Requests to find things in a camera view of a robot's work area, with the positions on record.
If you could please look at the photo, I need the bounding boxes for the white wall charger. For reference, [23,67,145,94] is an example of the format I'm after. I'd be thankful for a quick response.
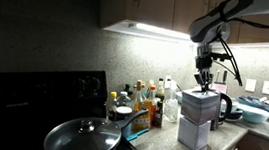
[163,75,173,90]

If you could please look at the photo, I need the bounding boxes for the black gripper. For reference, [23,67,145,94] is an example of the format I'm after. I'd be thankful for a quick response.
[191,54,217,93]

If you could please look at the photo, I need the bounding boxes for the black kitchen stove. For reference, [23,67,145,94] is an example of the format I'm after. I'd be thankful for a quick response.
[0,59,163,150]

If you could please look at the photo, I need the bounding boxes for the black steel electric kettle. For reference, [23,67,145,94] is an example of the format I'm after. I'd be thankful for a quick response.
[209,89,235,133]

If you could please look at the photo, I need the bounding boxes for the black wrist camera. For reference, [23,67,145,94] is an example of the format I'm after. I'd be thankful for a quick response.
[210,51,233,63]

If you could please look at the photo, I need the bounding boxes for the glass pan lid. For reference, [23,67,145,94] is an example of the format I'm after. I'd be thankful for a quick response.
[44,111,124,150]

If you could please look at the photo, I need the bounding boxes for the grey white cube tissue box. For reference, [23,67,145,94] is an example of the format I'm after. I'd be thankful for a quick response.
[179,86,221,128]
[176,114,212,150]

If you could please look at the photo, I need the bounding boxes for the blue serving dish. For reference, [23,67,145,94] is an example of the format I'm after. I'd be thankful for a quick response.
[236,94,269,113]

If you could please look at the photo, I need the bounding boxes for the wide light blue bowl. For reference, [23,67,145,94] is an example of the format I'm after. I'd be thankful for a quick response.
[234,103,269,126]

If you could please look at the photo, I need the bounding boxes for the dark small bowl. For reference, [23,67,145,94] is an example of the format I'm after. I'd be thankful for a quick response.
[221,107,244,124]

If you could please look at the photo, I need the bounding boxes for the black frying pan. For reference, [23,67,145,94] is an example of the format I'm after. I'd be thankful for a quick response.
[43,98,150,150]

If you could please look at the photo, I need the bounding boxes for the white lidded jar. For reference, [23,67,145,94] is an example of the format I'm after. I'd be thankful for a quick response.
[113,104,135,139]

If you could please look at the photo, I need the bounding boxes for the orange capped bottle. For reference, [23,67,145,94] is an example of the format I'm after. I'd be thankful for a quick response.
[138,81,149,99]

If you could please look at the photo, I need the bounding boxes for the orange sauce bottle red cap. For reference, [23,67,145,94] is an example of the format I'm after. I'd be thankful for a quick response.
[142,84,160,126]

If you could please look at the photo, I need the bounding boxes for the teal utensil handle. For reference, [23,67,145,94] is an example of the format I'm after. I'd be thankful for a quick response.
[125,126,151,145]

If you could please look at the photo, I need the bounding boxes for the clear bottle white cap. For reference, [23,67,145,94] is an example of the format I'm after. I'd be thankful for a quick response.
[115,89,134,109]

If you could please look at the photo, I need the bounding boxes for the yellow capped small bottle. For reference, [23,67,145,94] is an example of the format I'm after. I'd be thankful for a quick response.
[146,78,156,91]

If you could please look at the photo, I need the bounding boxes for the yellow label oil bottle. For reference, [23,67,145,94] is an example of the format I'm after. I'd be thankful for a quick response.
[130,79,157,135]

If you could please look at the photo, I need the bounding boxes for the small white wall outlet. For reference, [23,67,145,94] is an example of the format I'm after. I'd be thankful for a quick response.
[244,78,258,93]

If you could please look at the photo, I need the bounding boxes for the yellow capped dark bottle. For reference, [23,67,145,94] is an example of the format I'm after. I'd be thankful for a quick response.
[104,90,121,121]

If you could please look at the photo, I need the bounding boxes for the dark bottle white cap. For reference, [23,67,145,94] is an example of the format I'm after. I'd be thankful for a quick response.
[154,77,167,102]

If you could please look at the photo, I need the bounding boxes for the black handled knife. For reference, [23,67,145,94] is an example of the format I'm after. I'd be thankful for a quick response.
[221,68,229,85]

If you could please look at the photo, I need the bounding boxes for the black charger cable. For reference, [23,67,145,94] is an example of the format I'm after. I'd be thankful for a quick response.
[175,83,185,95]

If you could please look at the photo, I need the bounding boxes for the pink knife block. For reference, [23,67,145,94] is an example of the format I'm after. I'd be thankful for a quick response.
[212,81,228,95]

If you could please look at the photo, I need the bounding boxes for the white handled knife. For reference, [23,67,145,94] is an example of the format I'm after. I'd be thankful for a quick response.
[213,68,221,84]

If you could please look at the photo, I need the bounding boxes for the wooden wall cabinet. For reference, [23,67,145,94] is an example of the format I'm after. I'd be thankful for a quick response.
[96,0,269,55]

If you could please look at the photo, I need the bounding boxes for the clear spray bottle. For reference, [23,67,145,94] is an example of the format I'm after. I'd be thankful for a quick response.
[163,80,182,124]

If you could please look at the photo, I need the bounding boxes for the under-cabinet light strip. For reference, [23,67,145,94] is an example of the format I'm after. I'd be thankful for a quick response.
[133,22,193,42]

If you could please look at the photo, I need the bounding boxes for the small dark sauce bottle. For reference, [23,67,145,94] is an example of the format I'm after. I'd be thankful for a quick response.
[153,100,166,128]

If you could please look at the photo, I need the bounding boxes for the green glass bottle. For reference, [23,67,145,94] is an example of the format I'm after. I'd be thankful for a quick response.
[122,83,134,98]

